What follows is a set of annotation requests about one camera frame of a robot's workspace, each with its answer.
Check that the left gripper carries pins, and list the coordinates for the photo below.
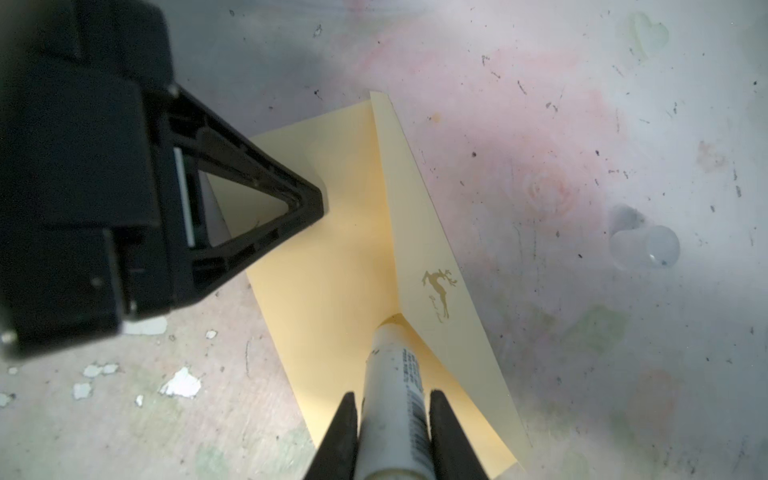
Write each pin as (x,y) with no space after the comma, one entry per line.
(92,223)

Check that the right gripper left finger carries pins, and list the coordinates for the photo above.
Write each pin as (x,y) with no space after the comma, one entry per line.
(335,458)

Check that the translucent glue stick cap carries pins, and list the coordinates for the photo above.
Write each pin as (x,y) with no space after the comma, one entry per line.
(649,247)

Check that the white glue stick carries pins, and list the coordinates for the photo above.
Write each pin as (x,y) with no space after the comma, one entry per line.
(393,441)

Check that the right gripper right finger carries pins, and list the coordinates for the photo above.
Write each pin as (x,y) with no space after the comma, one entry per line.
(453,456)

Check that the yellow envelope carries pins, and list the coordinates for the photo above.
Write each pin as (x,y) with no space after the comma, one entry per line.
(379,251)

